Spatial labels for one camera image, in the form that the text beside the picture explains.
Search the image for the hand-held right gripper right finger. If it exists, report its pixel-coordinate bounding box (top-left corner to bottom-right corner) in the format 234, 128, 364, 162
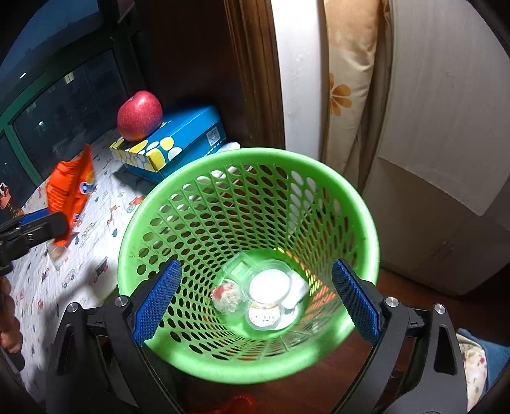
331, 259, 468, 414

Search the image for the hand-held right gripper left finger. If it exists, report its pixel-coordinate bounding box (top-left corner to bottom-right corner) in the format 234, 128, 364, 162
46, 259, 184, 414

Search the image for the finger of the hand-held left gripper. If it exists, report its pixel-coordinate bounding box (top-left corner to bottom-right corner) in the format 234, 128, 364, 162
22, 213, 69, 245
12, 210, 54, 226

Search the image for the orange snack packet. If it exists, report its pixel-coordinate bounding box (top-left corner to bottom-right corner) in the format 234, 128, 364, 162
45, 144, 97, 247

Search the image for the clear cup with red scrap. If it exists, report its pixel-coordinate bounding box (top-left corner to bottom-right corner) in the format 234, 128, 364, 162
211, 279, 244, 315

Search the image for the clear plastic cup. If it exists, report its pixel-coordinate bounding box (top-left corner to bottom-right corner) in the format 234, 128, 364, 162
223, 257, 256, 285
47, 239, 69, 264

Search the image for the white plastic lid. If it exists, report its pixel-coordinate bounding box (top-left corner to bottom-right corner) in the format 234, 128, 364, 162
249, 271, 293, 305

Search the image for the small pudding cup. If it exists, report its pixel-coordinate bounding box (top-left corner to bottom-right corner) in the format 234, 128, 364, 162
247, 303, 283, 329

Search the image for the green mesh wastebasket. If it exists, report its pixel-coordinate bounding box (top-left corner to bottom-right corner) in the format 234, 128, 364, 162
117, 147, 380, 385

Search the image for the person's left hand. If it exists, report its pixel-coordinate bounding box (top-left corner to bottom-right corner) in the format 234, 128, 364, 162
0, 276, 23, 355

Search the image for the printed blanket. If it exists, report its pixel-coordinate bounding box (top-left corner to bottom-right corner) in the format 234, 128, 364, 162
6, 133, 242, 399

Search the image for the red plastic thing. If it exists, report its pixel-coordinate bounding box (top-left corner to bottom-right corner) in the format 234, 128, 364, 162
207, 392, 256, 414

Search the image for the floral cloth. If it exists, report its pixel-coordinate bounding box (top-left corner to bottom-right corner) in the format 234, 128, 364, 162
456, 328, 510, 410

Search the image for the red apple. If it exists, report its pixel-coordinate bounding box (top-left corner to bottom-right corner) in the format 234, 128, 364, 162
117, 90, 163, 141

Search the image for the blue spotted tissue box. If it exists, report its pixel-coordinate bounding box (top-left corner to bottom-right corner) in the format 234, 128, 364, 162
109, 105, 228, 184

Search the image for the dark wooden panel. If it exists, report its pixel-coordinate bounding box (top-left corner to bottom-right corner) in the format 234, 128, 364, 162
131, 0, 285, 150

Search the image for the floral curtain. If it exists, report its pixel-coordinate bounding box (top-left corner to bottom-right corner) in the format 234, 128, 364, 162
321, 0, 393, 184

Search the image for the green window frame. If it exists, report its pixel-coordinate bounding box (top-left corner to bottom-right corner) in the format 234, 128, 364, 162
0, 0, 136, 188

